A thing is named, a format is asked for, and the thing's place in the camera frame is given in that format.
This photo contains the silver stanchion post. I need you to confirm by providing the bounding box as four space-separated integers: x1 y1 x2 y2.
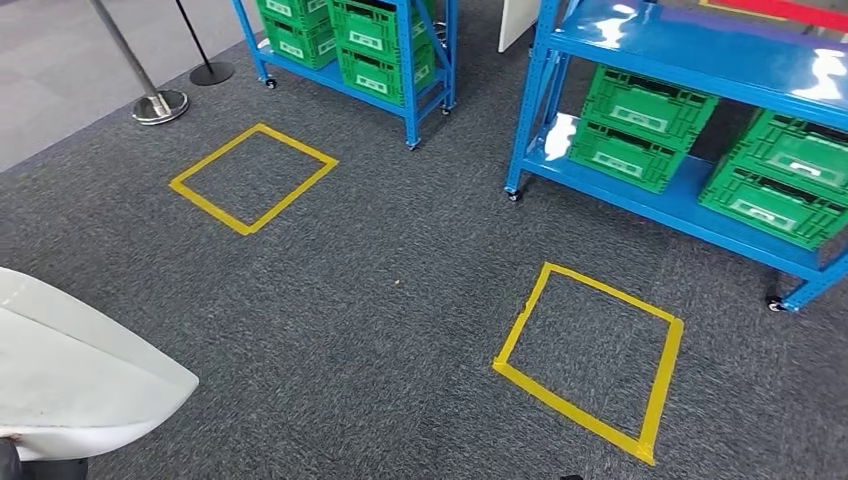
87 0 191 127

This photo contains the green plastic crate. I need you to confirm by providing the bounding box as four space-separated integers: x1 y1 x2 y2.
327 0 433 66
567 117 688 195
581 64 721 152
727 107 848 208
260 11 338 72
697 157 848 252
256 0 331 29
336 44 437 108

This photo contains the yellow floor tape square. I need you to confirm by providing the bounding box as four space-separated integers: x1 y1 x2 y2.
491 261 686 468
168 122 340 238

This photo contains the white board panel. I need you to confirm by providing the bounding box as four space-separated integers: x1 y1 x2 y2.
497 0 543 55

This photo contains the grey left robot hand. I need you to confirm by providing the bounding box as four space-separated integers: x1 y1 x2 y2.
0 438 89 480

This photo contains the blue metal shelf rack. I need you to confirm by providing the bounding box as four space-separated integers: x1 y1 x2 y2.
229 0 460 151
504 0 848 314

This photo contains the black stanchion post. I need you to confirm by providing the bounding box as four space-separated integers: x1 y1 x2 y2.
173 0 236 88

